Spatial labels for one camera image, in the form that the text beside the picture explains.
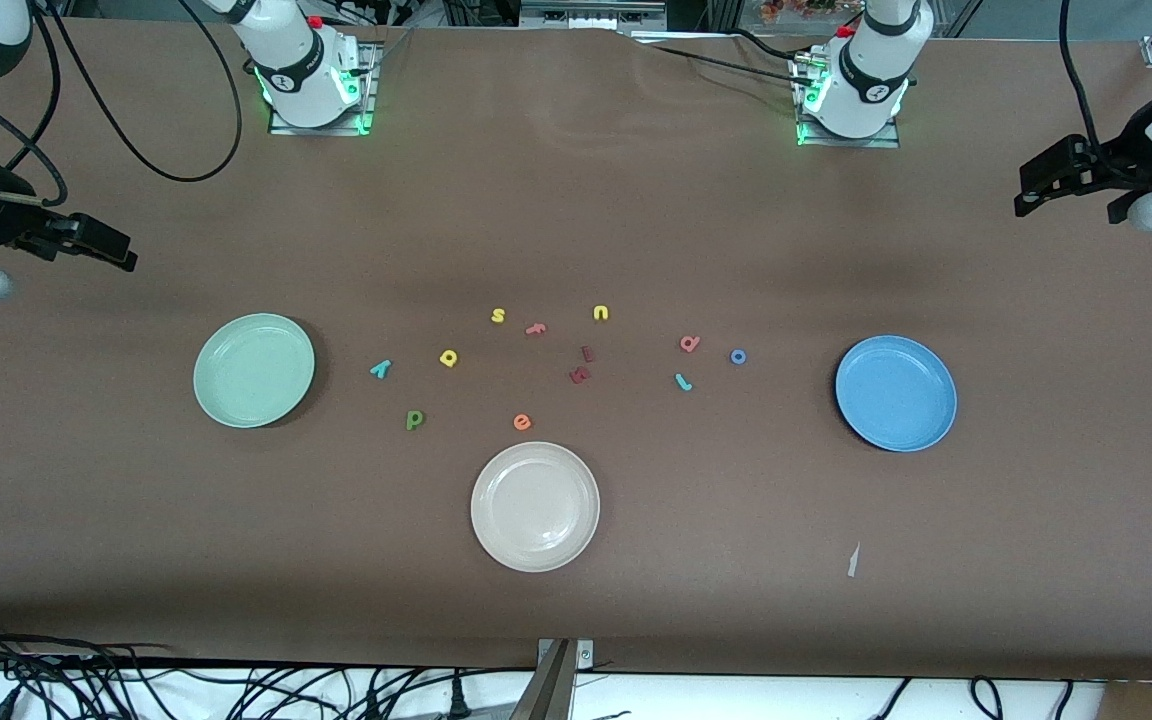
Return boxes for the black cable on table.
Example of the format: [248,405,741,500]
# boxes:
[636,28,817,86]

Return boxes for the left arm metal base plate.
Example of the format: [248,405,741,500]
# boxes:
[794,48,903,150]

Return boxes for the metal table edge bracket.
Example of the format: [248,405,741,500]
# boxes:
[508,638,597,720]

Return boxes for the grey equipment box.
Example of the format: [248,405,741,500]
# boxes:
[519,0,669,31]

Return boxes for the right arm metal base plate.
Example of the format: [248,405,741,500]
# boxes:
[268,40,379,137]

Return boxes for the tangled black cable bundle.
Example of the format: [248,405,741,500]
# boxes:
[0,620,537,720]

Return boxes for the beige plate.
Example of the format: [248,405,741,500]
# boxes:
[470,441,601,573]

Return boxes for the brown table cover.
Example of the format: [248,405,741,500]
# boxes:
[0,15,1152,683]

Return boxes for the green plate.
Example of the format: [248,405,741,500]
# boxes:
[193,313,317,430]

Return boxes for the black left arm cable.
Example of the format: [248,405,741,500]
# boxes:
[1058,0,1105,151]

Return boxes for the blue plate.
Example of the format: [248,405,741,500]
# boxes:
[834,334,958,453]

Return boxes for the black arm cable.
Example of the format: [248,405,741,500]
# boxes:
[41,0,244,184]
[1058,0,1105,151]

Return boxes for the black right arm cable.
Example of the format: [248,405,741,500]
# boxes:
[41,0,244,184]

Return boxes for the artificial flowers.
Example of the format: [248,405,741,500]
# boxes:
[761,0,862,23]

